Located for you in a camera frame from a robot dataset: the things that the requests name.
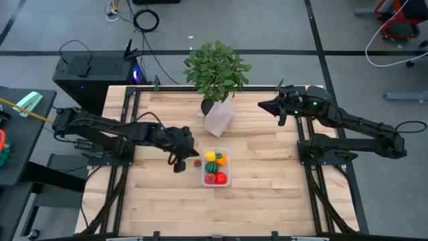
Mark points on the orange toy fruit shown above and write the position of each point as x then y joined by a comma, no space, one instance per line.
222,160

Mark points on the small red toy strawberry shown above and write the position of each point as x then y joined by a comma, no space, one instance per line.
197,163

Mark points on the yellow stick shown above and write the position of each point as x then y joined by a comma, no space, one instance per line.
26,110

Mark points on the red and black cart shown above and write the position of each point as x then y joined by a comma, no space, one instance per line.
398,33

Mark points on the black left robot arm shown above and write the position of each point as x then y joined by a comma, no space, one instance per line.
110,129

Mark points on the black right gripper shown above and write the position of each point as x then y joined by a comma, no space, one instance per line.
289,100

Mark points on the beige cloth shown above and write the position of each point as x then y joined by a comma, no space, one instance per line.
219,118

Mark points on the black floor box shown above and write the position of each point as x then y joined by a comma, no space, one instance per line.
155,1

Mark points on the orange and green object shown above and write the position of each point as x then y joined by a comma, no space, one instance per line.
4,147

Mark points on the teal stapler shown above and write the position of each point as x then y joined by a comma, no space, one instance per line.
28,102

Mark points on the black side desk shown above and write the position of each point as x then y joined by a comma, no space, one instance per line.
30,144

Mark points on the red toy apple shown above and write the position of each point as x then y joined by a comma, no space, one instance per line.
221,178

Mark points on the yellow toy pineapple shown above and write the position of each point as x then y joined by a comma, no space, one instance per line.
210,156

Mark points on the clear plastic tupperware container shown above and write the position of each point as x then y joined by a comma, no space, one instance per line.
228,172

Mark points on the black computer tower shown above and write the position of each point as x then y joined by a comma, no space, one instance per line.
100,77

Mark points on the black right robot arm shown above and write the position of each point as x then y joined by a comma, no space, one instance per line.
351,122

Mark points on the grey chair base leg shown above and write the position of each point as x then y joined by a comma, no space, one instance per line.
404,96

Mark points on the green artificial plant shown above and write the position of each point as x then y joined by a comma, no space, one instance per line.
215,68

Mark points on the black plant pot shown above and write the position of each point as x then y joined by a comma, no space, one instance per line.
206,107

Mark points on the green toy watermelon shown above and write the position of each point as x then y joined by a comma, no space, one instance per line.
211,167

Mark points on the red toy tomato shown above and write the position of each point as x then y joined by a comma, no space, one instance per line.
209,179

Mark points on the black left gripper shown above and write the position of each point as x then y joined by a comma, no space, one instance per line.
179,140

